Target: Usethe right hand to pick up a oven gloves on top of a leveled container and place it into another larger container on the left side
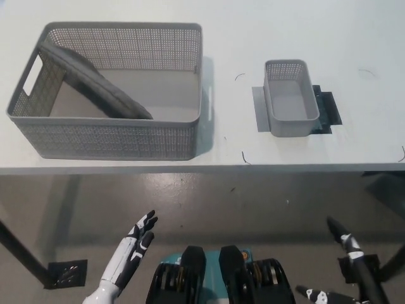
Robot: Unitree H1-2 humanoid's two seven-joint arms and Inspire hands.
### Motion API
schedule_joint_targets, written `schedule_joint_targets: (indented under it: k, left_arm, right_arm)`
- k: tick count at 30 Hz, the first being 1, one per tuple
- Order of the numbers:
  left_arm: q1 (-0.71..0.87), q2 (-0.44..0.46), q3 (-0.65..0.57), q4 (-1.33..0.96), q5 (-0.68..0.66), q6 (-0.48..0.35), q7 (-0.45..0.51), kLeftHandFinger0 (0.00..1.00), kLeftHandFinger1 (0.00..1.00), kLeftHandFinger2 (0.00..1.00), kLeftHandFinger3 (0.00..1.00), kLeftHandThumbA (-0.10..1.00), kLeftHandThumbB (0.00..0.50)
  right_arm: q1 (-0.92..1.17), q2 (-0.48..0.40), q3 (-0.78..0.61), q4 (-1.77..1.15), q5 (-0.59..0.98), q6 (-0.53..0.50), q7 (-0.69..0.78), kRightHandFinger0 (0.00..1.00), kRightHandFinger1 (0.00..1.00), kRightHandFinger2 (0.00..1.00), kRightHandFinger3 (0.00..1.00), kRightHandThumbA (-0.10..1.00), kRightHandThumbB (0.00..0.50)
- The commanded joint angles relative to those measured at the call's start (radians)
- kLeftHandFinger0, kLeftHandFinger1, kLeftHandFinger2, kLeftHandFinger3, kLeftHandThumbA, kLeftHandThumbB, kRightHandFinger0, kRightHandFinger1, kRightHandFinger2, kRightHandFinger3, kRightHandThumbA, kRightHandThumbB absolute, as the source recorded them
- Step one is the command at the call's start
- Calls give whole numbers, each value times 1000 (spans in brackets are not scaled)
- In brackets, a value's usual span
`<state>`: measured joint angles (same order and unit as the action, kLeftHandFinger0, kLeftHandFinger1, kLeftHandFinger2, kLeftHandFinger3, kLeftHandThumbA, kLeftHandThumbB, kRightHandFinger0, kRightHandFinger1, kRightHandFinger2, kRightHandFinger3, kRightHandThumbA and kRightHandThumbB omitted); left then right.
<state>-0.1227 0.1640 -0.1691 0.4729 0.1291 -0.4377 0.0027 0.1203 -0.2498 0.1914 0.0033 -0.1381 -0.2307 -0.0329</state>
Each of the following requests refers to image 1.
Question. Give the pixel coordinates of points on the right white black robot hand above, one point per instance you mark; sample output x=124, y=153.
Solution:
x=349, y=244

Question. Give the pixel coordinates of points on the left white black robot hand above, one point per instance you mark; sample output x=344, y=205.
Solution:
x=129, y=253

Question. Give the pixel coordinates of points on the grey quilted oven glove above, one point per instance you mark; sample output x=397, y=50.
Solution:
x=95, y=79

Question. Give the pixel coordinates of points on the small grey perforated container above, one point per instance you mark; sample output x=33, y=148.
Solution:
x=291, y=128

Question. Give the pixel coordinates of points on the black teal robot torso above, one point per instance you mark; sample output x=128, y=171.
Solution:
x=231, y=275

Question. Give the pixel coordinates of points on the black table leg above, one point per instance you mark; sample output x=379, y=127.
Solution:
x=22, y=250

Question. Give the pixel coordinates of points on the large grey perforated basket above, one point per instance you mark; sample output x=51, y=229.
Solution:
x=104, y=142

